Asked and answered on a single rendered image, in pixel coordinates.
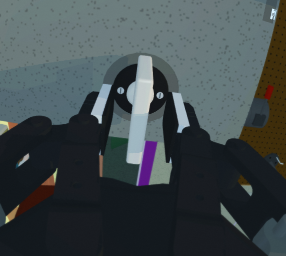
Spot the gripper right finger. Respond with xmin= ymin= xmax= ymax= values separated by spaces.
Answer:
xmin=162 ymin=92 xmax=286 ymax=240

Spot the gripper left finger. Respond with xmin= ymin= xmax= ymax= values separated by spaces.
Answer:
xmin=0 ymin=84 xmax=115 ymax=216

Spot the grey speckled cabinet door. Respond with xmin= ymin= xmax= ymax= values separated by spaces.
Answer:
xmin=0 ymin=0 xmax=280 ymax=144

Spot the small grey hook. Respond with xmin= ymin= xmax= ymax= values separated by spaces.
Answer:
xmin=264 ymin=153 xmax=285 ymax=168

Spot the grey rounded tool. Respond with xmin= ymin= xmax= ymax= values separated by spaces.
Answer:
xmin=243 ymin=97 xmax=271 ymax=129

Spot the red block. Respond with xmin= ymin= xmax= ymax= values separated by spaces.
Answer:
xmin=264 ymin=85 xmax=275 ymax=100

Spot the brown pegboard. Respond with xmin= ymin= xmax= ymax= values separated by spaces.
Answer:
xmin=237 ymin=0 xmax=286 ymax=186

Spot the white wing handle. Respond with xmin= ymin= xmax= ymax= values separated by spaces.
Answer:
xmin=125 ymin=55 xmax=155 ymax=165

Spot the black round plate grey ring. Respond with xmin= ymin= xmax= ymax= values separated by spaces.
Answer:
xmin=102 ymin=53 xmax=180 ymax=125

